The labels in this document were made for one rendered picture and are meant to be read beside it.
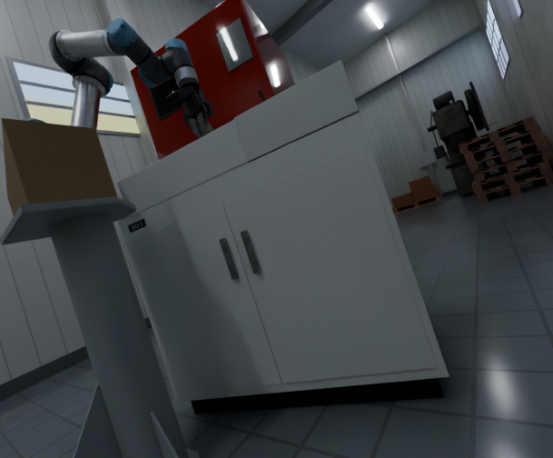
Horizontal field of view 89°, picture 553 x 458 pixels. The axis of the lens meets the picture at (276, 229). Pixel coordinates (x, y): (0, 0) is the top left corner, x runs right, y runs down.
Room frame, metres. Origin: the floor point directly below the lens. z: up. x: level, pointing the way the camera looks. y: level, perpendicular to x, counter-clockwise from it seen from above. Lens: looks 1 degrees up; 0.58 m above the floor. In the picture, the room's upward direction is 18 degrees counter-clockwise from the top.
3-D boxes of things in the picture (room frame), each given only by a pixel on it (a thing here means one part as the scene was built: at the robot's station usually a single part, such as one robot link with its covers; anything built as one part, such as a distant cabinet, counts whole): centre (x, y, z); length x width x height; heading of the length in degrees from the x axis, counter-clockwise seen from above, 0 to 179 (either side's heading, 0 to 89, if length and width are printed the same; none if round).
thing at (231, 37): (1.90, 0.04, 1.52); 0.81 x 0.75 x 0.60; 68
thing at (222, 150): (1.02, 0.26, 0.89); 0.55 x 0.09 x 0.14; 68
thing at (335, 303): (1.20, 0.02, 0.41); 0.96 x 0.64 x 0.82; 68
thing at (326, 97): (1.09, -0.26, 0.89); 0.62 x 0.35 x 0.14; 158
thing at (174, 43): (0.98, 0.14, 1.27); 0.09 x 0.08 x 0.11; 75
